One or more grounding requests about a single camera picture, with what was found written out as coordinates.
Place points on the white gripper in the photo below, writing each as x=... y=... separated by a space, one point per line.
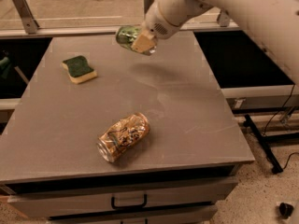
x=157 y=20

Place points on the green soda can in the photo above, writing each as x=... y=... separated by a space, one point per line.
x=126 y=35

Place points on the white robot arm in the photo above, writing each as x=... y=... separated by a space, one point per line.
x=272 y=24

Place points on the green and yellow sponge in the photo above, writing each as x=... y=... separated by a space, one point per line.
x=78 y=69

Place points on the glass barrier panel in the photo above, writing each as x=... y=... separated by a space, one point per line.
x=57 y=14

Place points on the green object at left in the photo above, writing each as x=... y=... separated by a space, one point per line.
x=5 y=65

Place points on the upper grey drawer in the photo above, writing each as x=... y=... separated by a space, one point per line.
x=86 y=201

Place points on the grey drawer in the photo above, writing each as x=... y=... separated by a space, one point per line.
x=86 y=201
x=180 y=215

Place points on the black floor stand leg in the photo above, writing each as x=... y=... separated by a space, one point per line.
x=276 y=167

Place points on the lower grey drawer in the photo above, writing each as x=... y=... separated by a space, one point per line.
x=180 y=215

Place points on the black plug bottom right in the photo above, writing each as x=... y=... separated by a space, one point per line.
x=285 y=210

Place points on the left metal bracket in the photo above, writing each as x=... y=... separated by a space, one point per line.
x=29 y=23

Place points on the black drawer handle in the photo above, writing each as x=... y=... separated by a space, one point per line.
x=131 y=202

